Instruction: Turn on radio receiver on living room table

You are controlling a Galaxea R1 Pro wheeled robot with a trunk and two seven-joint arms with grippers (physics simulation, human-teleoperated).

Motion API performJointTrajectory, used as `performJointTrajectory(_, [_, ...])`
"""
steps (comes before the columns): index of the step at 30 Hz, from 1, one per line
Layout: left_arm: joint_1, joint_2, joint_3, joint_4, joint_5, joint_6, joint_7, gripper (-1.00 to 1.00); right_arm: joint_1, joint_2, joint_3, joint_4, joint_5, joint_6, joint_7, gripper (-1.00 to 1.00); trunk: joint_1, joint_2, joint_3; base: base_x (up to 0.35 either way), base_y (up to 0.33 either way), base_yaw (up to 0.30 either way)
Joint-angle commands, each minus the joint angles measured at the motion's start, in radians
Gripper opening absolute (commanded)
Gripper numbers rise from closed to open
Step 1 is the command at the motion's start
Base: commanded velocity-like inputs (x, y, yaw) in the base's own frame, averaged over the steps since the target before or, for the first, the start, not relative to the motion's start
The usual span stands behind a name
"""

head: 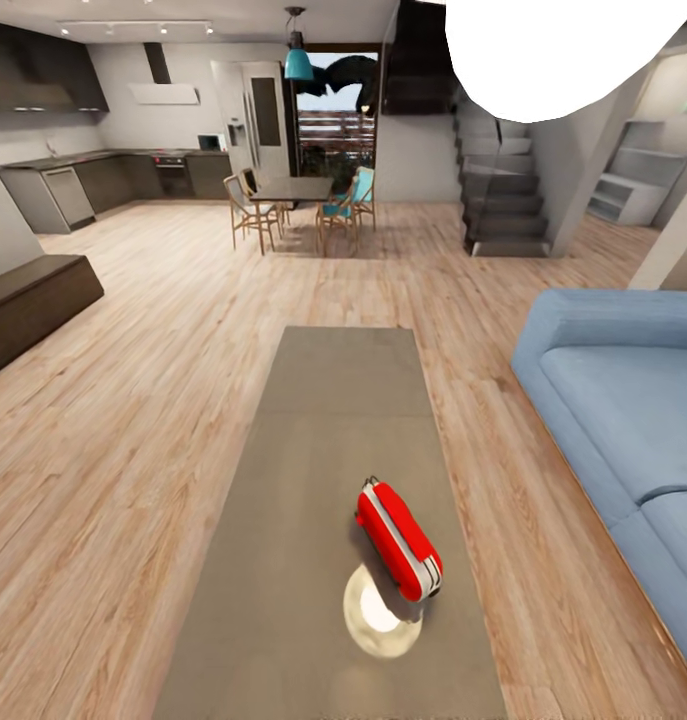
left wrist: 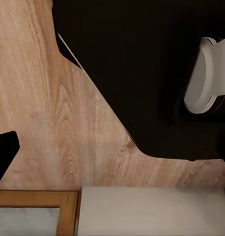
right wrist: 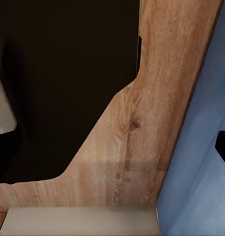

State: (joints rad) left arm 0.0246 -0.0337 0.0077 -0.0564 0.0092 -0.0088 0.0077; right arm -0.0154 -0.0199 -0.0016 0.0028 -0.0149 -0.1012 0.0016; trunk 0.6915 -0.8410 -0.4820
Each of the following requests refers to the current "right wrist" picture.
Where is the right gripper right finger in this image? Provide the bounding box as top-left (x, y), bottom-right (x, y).
top-left (215, 131), bottom-right (225, 161)

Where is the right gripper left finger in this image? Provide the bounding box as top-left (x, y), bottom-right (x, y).
top-left (0, 130), bottom-right (20, 180)

